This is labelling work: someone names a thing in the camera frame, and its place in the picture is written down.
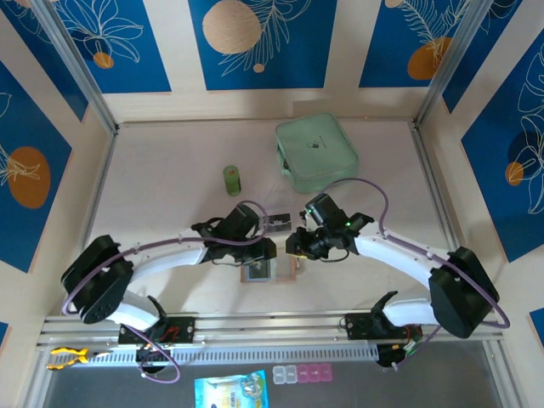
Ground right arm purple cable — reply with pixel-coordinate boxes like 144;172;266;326
325;177;511;373

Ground clear plastic box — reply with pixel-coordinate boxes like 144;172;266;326
258;193;295;238

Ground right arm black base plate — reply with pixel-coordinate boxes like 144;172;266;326
343;312;424;341

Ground aluminium frame post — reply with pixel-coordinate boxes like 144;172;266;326
31;0;121;136
412;0;489;131

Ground yellow black pliers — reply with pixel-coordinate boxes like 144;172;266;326
46;346;114;371

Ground black VIP card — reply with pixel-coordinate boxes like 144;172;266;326
267;213;292;233

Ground white slotted cable duct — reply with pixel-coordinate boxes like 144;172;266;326
91;344;380;367

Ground mint green zip pouch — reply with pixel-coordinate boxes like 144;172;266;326
275;111;360;195

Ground aluminium table side rail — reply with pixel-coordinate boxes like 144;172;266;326
78;129;118;247
411;122;464;260

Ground small green cylinder bottle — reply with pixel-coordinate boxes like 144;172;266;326
222;164;243;197

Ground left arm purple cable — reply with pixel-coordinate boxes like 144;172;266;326
62;200;269;383

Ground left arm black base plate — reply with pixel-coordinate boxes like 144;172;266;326
117;316;197;344

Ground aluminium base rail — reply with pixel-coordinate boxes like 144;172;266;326
36;309;505;352

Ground pink leather card holder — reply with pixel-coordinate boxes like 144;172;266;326
240;257;298;284

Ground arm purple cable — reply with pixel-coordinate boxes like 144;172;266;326
62;200;269;383
325;177;511;373

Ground blue printed plastic packet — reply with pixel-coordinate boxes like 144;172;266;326
194;369;271;408

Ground clear and pink pill organizer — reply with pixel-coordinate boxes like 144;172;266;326
272;363;332;386

